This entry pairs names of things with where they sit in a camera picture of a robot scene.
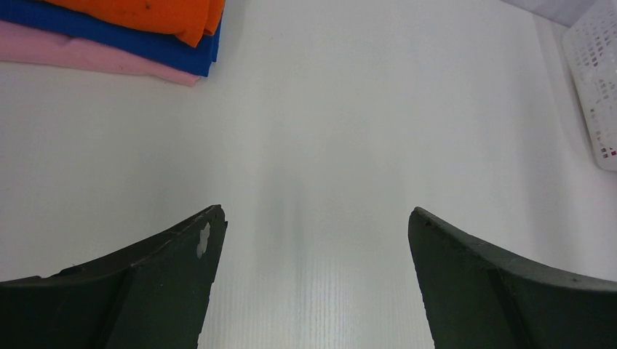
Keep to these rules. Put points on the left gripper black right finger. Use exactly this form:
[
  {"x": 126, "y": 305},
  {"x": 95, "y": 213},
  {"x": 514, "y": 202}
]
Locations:
[{"x": 479, "y": 295}]

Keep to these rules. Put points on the folded pink t shirt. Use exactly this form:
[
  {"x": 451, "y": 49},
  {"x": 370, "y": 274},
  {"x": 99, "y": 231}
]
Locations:
[{"x": 22, "y": 44}]

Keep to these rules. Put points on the white plastic laundry basket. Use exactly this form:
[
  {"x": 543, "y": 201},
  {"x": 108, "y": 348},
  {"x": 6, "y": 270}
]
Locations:
[{"x": 590, "y": 51}]

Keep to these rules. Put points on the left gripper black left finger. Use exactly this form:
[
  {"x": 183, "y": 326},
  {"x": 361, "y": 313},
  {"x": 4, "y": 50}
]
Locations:
[{"x": 151, "y": 294}]

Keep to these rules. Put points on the folded blue t shirt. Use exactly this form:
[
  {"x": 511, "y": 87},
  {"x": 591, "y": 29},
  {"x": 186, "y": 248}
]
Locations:
[{"x": 161, "y": 48}]

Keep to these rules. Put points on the folded orange t shirt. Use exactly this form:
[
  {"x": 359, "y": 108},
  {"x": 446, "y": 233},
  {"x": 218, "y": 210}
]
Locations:
[{"x": 187, "y": 20}]

